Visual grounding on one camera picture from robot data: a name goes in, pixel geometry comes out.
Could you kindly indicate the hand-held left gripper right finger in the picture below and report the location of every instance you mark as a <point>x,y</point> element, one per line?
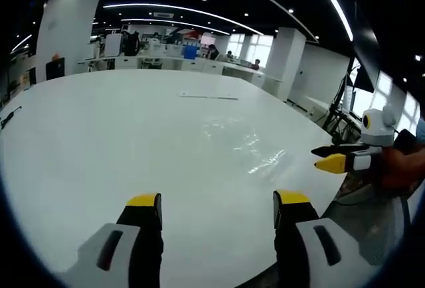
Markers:
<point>299,221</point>

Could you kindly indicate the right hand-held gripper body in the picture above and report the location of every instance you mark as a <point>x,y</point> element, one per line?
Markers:
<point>376,125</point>

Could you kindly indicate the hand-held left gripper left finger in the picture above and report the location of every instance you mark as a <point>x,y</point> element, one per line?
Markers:
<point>133,231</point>

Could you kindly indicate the transparent food packaging bag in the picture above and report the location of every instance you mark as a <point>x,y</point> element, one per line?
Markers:
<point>247,142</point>

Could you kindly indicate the person's right hand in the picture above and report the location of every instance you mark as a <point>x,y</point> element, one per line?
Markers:
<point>403,168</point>

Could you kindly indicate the black light stand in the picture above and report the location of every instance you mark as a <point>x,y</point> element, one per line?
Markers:
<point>338,112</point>

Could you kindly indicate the black softbox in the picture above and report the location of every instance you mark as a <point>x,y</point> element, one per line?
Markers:
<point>365,79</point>

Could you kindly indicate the grey mesh office chair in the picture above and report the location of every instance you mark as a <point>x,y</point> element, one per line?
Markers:
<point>368,228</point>

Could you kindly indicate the long ceiling light strip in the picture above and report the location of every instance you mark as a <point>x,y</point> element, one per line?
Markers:
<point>332,1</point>

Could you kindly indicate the row of white desks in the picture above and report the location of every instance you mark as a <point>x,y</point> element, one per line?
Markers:
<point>206,65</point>

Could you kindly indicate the blue box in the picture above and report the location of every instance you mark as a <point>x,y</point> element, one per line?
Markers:
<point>190,52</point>

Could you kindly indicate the white board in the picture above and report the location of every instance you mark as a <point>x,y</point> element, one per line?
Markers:
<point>113,44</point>

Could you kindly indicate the black backpack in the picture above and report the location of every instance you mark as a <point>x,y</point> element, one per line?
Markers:
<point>131,43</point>

